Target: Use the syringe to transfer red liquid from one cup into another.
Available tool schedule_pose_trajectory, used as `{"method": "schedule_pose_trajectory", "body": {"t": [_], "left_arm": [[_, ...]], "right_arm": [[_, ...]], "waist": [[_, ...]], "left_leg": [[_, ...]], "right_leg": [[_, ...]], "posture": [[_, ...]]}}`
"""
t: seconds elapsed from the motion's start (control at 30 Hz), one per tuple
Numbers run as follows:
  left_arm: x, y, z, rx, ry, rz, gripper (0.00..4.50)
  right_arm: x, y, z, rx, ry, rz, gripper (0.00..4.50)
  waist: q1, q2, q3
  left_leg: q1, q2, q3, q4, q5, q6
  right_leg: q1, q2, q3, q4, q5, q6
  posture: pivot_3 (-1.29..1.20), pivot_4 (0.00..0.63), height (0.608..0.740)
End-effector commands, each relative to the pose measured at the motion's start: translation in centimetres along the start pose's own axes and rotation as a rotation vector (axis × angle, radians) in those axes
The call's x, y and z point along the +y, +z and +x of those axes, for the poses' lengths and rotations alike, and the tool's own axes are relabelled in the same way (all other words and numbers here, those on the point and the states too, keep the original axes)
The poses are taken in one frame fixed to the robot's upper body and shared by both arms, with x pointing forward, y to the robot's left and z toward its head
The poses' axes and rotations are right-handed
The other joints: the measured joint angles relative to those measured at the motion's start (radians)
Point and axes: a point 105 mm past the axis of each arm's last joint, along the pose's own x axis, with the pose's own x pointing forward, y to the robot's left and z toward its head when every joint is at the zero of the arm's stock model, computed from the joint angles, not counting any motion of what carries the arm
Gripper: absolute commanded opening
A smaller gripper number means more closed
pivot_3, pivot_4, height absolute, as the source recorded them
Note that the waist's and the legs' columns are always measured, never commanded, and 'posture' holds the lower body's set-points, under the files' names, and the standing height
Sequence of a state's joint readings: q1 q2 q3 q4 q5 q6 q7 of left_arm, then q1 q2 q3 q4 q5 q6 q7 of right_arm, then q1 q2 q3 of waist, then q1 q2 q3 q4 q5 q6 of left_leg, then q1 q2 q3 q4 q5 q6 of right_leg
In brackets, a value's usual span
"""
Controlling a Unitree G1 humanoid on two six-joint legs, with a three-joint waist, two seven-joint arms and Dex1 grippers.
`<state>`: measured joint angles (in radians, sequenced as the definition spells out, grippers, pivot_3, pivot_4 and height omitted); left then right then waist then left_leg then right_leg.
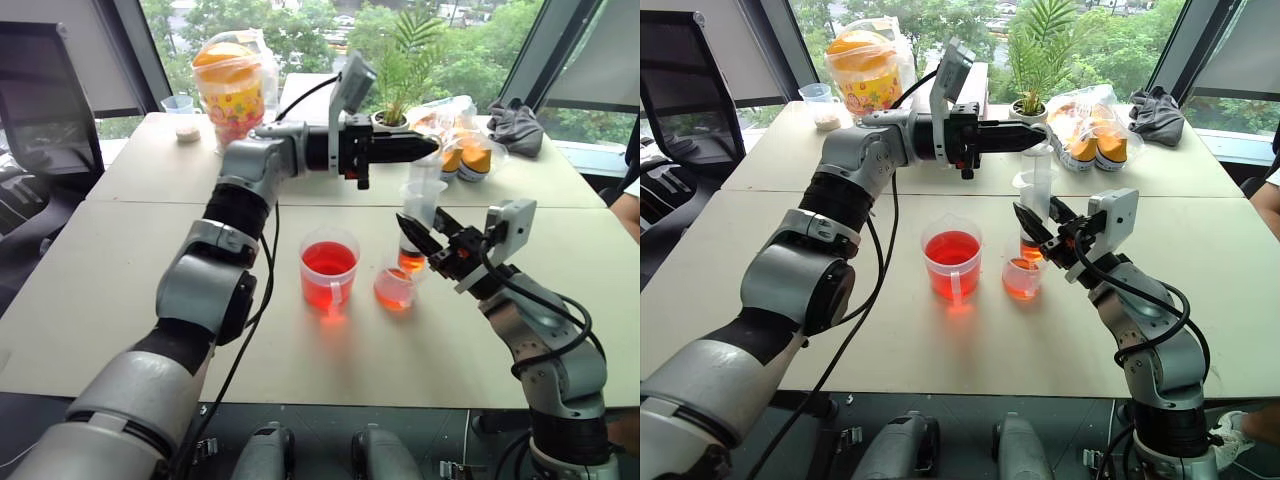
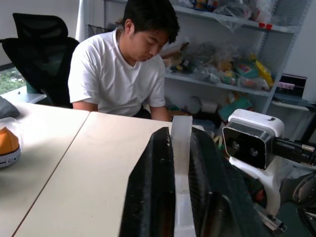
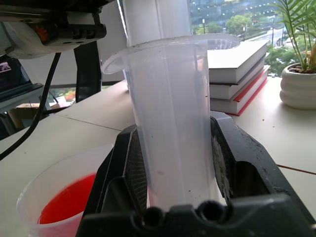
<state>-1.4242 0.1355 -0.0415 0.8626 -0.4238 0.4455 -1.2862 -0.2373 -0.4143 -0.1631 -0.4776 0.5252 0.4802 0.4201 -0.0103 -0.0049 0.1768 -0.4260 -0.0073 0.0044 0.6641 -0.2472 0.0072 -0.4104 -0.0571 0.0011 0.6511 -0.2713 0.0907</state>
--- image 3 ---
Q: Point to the grey cover book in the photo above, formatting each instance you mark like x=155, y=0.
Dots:
x=237, y=56

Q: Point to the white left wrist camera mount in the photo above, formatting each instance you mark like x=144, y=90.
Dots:
x=22, y=40

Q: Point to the green palm plant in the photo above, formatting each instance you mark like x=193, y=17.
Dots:
x=300, y=22

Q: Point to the clear plastic measuring cylinder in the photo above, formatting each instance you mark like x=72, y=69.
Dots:
x=172, y=111

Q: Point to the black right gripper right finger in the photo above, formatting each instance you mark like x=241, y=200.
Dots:
x=249, y=153

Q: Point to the stack of books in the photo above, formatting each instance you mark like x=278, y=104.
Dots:
x=244, y=101

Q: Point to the black upright post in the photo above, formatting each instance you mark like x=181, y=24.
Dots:
x=87, y=71

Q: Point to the white ribbed plant pot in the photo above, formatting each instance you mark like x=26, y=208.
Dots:
x=297, y=90

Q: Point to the clear cup with red liquid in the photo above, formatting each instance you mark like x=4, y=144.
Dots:
x=64, y=197

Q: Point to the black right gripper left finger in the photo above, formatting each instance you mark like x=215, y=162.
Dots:
x=112, y=177

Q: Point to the brown cardboard box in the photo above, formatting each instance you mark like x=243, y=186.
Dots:
x=23, y=114

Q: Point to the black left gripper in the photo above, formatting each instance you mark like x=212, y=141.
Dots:
x=84, y=32

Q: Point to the dark cover book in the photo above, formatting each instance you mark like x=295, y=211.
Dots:
x=223, y=91

